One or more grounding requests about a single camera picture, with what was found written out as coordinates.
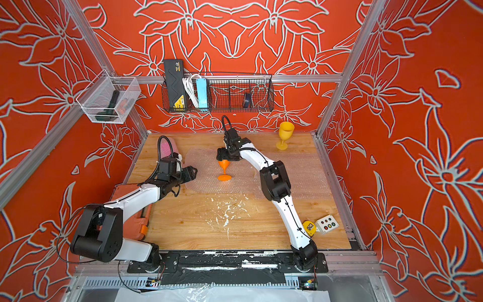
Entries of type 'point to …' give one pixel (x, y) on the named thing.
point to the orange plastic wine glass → (224, 164)
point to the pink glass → (166, 146)
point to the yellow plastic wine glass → (286, 130)
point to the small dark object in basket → (248, 100)
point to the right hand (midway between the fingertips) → (218, 156)
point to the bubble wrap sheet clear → (304, 171)
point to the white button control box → (326, 224)
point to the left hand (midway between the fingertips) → (193, 170)
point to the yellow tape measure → (309, 227)
